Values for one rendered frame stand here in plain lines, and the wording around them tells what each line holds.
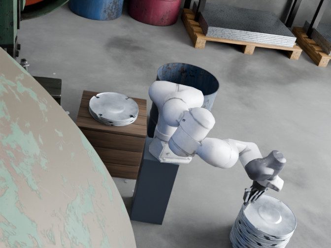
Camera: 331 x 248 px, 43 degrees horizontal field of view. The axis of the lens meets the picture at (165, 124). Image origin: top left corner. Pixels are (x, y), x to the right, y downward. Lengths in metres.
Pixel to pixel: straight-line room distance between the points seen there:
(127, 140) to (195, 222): 0.61
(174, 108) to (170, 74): 1.29
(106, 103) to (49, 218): 2.27
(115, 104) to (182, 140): 0.95
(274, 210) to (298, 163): 0.93
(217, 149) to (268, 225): 0.76
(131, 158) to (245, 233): 0.77
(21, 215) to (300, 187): 2.82
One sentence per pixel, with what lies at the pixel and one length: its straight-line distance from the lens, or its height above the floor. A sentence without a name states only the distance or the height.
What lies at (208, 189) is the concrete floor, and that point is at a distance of 2.67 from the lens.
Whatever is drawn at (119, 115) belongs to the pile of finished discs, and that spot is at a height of 0.39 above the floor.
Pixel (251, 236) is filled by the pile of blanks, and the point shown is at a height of 0.18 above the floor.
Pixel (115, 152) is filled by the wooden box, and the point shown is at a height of 0.19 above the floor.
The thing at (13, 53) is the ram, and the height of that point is 0.94.
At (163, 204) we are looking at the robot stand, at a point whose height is 0.16.
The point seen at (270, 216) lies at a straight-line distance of 2.30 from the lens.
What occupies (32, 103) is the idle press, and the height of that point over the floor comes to 1.61.
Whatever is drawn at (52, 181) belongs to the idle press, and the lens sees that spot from 0.25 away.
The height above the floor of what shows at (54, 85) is 0.78.
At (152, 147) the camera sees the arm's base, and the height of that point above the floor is 0.48.
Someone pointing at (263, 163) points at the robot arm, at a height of 0.69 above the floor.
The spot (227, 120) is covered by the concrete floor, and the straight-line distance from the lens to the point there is 3.35.
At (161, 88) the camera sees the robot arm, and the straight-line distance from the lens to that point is 1.88.
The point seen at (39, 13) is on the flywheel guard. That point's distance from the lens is 2.06.
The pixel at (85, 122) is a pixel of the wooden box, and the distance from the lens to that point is 2.38.
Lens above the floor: 1.77
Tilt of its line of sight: 35 degrees down
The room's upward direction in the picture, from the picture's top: 14 degrees clockwise
